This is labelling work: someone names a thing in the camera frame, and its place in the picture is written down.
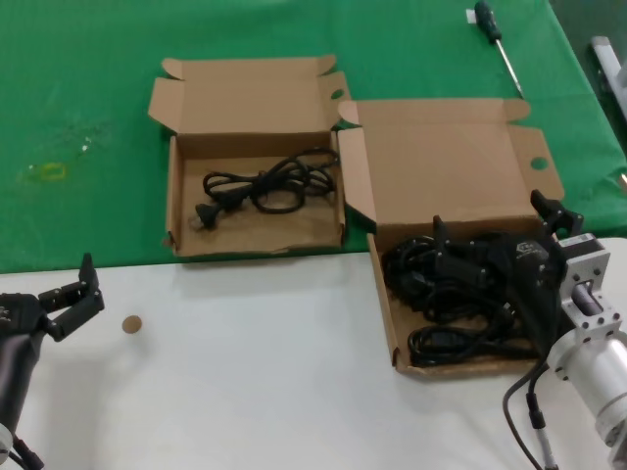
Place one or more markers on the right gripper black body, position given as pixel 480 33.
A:
pixel 529 274

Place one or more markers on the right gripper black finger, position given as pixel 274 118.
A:
pixel 553 213
pixel 443 254

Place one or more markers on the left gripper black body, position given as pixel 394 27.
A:
pixel 17 315

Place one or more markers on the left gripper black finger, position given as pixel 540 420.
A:
pixel 88 298

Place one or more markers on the right robot arm silver white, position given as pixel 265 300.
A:
pixel 593 343

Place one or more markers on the open brown cardboard box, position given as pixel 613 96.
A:
pixel 441 156

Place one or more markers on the cardboard box with torn edge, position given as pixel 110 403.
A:
pixel 255 112

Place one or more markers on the round brown cardboard disc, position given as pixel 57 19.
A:
pixel 131 323

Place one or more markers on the silver metal bar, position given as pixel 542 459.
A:
pixel 607 63

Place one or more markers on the white table cloth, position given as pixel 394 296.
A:
pixel 245 382

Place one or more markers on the small white paper label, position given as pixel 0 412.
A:
pixel 470 17

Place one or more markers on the green felt table cloth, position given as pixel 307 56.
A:
pixel 98 73

